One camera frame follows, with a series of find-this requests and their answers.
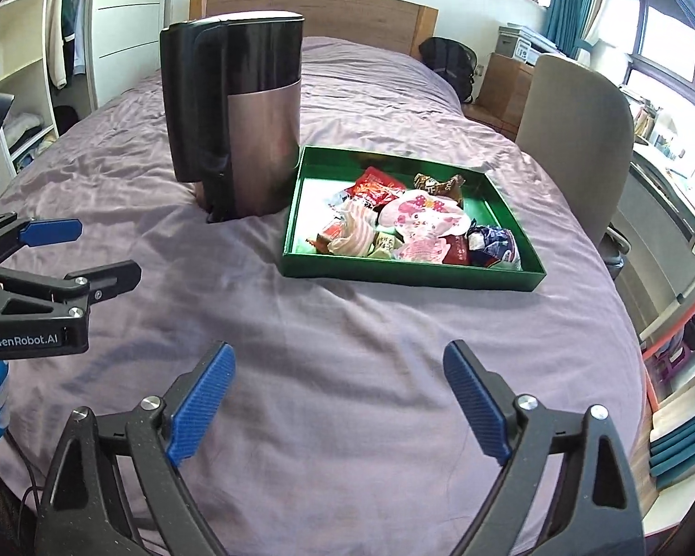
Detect window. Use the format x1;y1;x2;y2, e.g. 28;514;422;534
619;0;695;105

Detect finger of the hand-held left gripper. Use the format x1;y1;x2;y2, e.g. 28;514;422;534
0;213;83;270
0;260;143;321

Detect white desk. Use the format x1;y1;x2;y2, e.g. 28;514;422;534
614;145;695;337

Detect pink striped snack packet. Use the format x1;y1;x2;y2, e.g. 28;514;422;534
327;200;377;257

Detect green tray box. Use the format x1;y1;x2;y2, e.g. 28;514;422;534
279;145;547;293

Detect stack of teal books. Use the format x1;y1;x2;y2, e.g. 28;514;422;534
649;394;695;493

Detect black backpack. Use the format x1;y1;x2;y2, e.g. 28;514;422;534
418;36;479;106

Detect long teal curtain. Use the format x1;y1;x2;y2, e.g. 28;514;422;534
541;0;606;62

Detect wooden dresser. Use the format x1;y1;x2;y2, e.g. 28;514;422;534
463;52;537;140

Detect beige chair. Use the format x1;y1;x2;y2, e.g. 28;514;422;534
514;53;635;279

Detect square red snack packet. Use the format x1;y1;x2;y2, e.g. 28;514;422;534
440;234;471;267

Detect wooden headboard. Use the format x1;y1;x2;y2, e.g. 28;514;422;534
189;0;440;62

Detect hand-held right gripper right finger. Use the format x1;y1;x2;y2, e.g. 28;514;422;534
443;339;646;556

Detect black mesh object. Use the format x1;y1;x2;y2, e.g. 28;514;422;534
0;463;38;556

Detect small red candy packet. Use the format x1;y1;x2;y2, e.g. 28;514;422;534
307;230;340;254

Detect black and copper cylinder appliance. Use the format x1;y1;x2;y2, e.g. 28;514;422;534
159;10;305;225

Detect black bag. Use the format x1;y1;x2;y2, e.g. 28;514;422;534
53;105;82;137

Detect white wardrobe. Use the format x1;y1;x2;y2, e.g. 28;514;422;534
87;0;171;111

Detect blue and white snack packet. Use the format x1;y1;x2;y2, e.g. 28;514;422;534
466;225;523;270

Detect folded clothes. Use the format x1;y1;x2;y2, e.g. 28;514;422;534
3;113;56;157

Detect white printer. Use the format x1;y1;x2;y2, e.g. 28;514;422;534
495;23;560;64

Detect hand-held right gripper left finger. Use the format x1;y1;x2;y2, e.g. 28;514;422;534
38;341;236;556

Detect hanging dark green jacket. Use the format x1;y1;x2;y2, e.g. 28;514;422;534
63;0;90;79

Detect white open shelf unit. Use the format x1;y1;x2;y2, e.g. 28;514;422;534
0;0;96;177

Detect hanging cream garment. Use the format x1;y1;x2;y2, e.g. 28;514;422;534
46;0;70;90

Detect large pink cartoon packet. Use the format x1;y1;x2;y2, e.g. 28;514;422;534
379;190;473;241

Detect black cable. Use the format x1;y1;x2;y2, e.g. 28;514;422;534
0;431;53;534

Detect long red and white packet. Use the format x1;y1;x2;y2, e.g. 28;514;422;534
324;167;407;209

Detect brown crinkled snack packet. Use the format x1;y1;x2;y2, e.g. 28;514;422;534
412;172;467;209

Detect bed with purple sheet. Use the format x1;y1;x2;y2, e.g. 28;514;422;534
0;35;644;556

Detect olive green snack packet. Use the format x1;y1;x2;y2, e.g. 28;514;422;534
366;230;400;259

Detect small pink cartoon packet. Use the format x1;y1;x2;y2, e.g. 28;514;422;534
394;232;453;264

